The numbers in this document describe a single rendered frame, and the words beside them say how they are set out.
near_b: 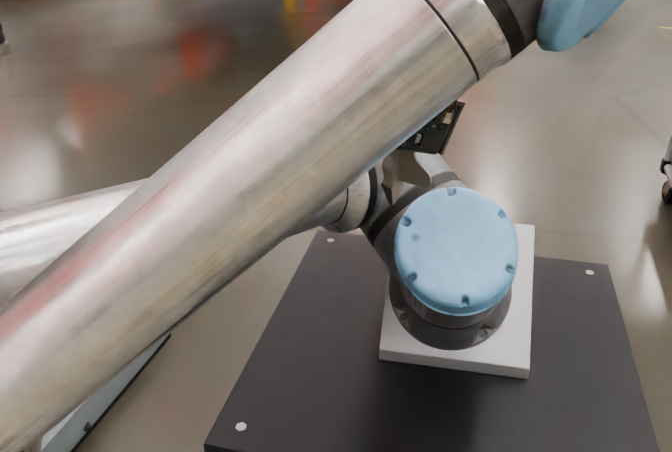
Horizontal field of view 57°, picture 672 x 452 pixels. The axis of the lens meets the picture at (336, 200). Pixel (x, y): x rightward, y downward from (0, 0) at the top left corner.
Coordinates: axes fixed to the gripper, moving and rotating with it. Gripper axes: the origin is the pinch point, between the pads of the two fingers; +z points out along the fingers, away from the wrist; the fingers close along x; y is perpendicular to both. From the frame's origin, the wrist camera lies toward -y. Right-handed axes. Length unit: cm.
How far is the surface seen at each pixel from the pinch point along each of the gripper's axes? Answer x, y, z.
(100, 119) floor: 75, -229, 78
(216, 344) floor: 39, -56, 67
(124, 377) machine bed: 17, -54, 72
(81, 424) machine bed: 5, -46, 74
